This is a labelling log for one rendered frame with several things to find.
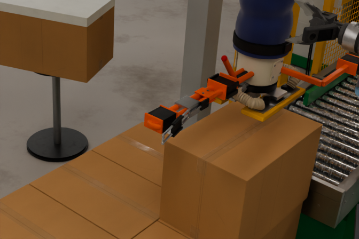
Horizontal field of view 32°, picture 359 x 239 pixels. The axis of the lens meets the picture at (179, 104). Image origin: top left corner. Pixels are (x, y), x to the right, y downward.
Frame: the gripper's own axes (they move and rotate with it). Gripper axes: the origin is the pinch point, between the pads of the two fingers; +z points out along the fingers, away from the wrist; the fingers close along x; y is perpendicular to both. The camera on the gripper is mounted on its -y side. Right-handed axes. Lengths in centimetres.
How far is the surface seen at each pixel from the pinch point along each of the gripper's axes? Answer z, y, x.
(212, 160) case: 21, -2, -64
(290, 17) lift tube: 12.5, 28.3, -10.3
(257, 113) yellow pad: 11.6, 11.6, -44.5
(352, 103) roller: 29, 165, -105
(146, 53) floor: 239, 220, -158
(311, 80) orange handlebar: 0.4, 30.3, -32.8
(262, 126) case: 20, 35, -64
